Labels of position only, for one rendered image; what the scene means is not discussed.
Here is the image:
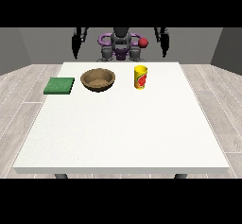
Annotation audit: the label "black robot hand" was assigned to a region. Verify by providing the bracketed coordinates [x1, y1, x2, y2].
[153, 27, 170, 59]
[71, 27, 90, 60]

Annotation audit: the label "small red ball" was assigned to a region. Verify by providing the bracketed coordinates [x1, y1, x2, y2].
[138, 38, 149, 48]

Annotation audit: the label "yellow cup with melon print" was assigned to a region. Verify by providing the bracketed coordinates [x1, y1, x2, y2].
[133, 64, 148, 91]

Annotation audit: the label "brown wooden bowl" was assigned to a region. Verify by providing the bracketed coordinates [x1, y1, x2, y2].
[80, 67, 116, 94]

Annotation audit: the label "green square pad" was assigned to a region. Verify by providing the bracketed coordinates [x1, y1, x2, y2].
[43, 77, 76, 95]

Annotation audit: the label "grey robot trunk purple rings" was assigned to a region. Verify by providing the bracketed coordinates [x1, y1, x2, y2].
[97, 27, 142, 62]

